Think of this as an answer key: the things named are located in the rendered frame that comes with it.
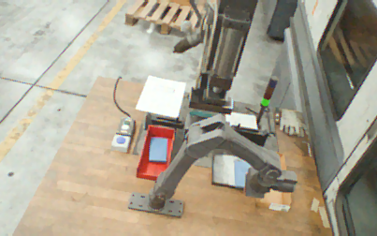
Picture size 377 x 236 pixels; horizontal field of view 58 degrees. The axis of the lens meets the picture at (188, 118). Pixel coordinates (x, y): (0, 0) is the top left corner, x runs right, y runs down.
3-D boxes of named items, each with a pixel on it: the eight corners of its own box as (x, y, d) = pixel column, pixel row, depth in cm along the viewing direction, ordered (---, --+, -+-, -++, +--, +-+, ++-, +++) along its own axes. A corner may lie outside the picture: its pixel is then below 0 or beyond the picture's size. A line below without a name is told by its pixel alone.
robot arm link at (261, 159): (282, 154, 109) (209, 107, 99) (287, 175, 103) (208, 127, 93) (256, 172, 116) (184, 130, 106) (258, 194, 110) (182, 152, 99)
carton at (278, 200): (254, 207, 133) (261, 195, 128) (252, 160, 152) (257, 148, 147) (286, 213, 134) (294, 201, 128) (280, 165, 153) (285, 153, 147)
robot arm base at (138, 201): (132, 180, 123) (128, 196, 118) (186, 189, 124) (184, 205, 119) (131, 193, 128) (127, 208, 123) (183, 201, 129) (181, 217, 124)
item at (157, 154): (149, 164, 140) (149, 159, 138) (151, 138, 151) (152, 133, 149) (166, 165, 140) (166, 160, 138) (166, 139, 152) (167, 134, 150)
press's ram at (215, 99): (186, 114, 140) (198, 52, 121) (192, 79, 160) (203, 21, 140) (229, 122, 141) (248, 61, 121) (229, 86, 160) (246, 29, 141)
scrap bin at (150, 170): (136, 177, 134) (137, 168, 130) (148, 134, 153) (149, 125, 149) (166, 183, 134) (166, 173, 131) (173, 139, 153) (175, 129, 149)
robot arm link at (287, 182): (287, 179, 118) (300, 155, 110) (291, 199, 111) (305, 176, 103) (254, 172, 117) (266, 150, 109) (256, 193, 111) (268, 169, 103)
